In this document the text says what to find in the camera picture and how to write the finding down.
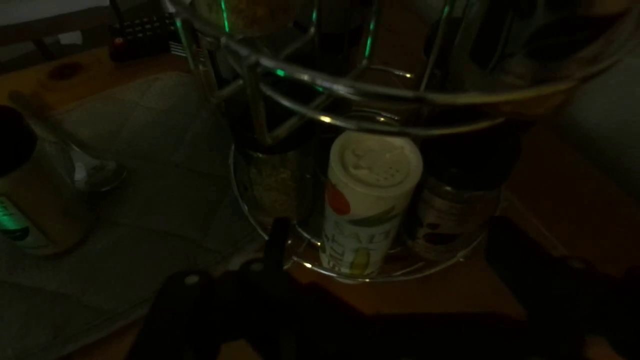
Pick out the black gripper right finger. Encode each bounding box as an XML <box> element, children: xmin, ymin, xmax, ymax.
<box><xmin>483</xmin><ymin>216</ymin><xmax>640</xmax><ymax>360</ymax></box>

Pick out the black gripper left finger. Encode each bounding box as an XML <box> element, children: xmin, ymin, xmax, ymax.
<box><xmin>125</xmin><ymin>218</ymin><xmax>347</xmax><ymax>360</ymax></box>

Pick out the white seasoning container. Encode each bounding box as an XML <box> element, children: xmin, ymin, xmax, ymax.
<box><xmin>319</xmin><ymin>130</ymin><xmax>421</xmax><ymax>279</ymax></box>

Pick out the dark cutting board mat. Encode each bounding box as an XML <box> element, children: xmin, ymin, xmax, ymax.
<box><xmin>0</xmin><ymin>72</ymin><xmax>252</xmax><ymax>360</ymax></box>

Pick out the glass herb spice jar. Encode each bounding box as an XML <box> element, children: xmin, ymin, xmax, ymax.
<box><xmin>233</xmin><ymin>140</ymin><xmax>314</xmax><ymax>230</ymax></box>

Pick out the dark lid spice jar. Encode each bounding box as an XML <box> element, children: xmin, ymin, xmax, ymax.
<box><xmin>406</xmin><ymin>127</ymin><xmax>521</xmax><ymax>261</ymax></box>

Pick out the tan cup with spoon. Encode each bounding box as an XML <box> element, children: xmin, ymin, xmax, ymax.
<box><xmin>0</xmin><ymin>91</ymin><xmax>125</xmax><ymax>256</ymax></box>

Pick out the wire seasoning rack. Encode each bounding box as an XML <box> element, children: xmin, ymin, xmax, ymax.
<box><xmin>167</xmin><ymin>0</ymin><xmax>637</xmax><ymax>283</ymax></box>

